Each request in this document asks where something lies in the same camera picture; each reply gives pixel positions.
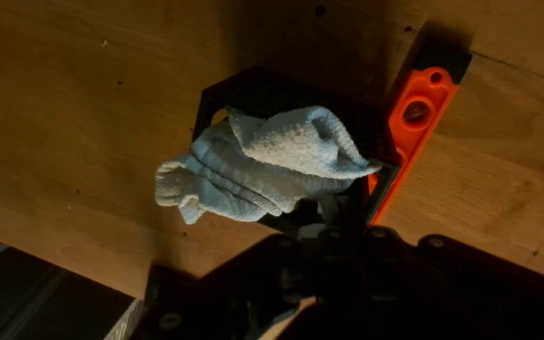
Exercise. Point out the orange spirit level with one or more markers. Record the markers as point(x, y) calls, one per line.
point(415, 114)

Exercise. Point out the black perforated box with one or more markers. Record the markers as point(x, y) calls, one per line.
point(259, 87)

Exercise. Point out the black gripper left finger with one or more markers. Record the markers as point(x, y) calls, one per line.
point(304, 219)

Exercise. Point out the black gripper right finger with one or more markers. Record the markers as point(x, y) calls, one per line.
point(349, 217)

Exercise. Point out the white towel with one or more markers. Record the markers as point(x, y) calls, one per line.
point(264, 163)

